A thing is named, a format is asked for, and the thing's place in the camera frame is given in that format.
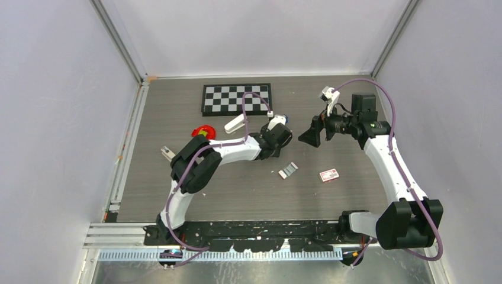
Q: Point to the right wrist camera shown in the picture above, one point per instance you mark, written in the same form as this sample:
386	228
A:
330	96

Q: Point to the red white staple box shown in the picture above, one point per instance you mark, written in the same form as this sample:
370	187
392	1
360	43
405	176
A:
329	175

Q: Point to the checkerboard calibration board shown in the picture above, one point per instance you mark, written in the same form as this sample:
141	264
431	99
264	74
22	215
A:
231	99

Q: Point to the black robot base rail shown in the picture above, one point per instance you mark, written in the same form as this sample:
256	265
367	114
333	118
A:
256	236

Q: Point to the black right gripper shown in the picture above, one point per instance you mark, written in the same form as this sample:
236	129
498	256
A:
312	135

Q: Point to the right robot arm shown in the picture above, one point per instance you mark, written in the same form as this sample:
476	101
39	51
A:
411	219

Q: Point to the black and white stapler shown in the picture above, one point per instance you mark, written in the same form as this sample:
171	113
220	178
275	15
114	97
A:
167	153

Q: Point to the red arch toy block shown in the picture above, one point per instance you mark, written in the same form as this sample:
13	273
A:
207	131

